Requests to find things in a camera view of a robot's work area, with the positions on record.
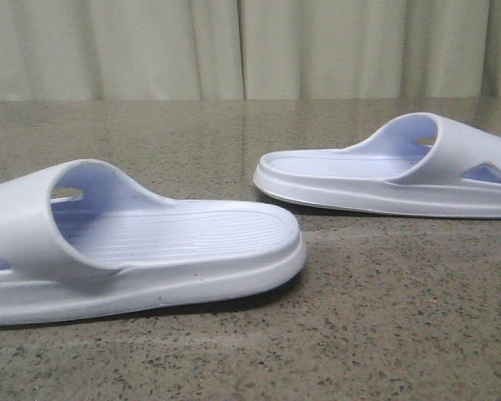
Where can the light blue slipper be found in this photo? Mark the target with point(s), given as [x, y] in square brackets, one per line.
[418, 164]
[83, 239]

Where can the pale green curtain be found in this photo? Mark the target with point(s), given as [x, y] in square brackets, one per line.
[176, 50]

